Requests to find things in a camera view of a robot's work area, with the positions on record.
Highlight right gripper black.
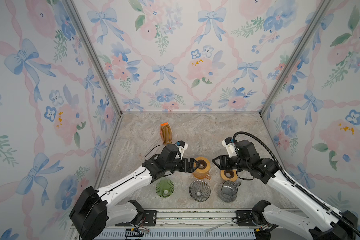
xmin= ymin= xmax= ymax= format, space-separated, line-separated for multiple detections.
xmin=211 ymin=154 xmax=251 ymax=173

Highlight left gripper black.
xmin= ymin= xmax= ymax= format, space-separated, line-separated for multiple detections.
xmin=165 ymin=157 xmax=200 ymax=173

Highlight green ribbed dripper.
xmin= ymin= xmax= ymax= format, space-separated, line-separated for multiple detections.
xmin=156 ymin=179 xmax=175 ymax=198

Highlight orange glass carafe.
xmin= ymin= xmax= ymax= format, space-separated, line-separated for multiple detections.
xmin=193 ymin=168 xmax=211 ymax=180

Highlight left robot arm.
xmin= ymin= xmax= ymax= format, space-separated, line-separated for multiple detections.
xmin=70 ymin=141 xmax=201 ymax=240

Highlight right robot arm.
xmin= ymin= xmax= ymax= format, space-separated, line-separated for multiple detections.
xmin=213 ymin=138 xmax=358 ymax=240

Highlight grey ribbed dripper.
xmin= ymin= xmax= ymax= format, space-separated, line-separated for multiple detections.
xmin=189 ymin=180 xmax=211 ymax=202

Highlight coffee filter pack orange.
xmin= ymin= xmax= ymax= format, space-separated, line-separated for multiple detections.
xmin=160 ymin=123 xmax=173 ymax=145

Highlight grey glass carafe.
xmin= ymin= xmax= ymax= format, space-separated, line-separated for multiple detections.
xmin=218 ymin=181 xmax=241 ymax=203

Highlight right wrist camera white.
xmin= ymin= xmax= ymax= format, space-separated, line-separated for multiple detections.
xmin=222 ymin=137 xmax=237 ymax=158

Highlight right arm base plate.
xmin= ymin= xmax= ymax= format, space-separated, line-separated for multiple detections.
xmin=235 ymin=209 xmax=279 ymax=227

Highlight aluminium mounting rail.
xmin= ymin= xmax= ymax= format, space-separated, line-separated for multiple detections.
xmin=64 ymin=208 xmax=329 ymax=240

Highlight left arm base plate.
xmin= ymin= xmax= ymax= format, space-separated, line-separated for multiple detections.
xmin=129 ymin=210 xmax=158 ymax=227

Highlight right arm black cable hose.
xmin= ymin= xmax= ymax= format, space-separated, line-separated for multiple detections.
xmin=232 ymin=131 xmax=360 ymax=240

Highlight left aluminium corner post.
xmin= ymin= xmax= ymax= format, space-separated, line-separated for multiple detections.
xmin=62 ymin=0 xmax=122 ymax=117

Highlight aluminium corner post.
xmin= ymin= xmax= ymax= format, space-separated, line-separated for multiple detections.
xmin=62 ymin=0 xmax=122 ymax=117
xmin=259 ymin=0 xmax=333 ymax=117

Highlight right aluminium corner post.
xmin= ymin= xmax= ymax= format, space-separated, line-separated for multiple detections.
xmin=259 ymin=0 xmax=333 ymax=117

